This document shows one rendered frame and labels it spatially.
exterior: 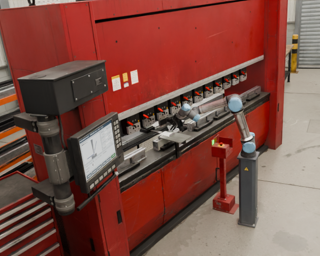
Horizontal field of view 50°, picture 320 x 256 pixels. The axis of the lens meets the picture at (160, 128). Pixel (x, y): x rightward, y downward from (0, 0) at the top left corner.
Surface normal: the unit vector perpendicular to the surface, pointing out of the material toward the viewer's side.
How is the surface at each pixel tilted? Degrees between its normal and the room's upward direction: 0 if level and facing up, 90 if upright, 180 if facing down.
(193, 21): 90
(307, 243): 0
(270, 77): 90
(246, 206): 90
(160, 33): 90
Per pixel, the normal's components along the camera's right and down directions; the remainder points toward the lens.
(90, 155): 0.91, 0.07
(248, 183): -0.43, 0.36
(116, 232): 0.76, 0.17
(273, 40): -0.65, 0.33
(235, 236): -0.09, -0.93
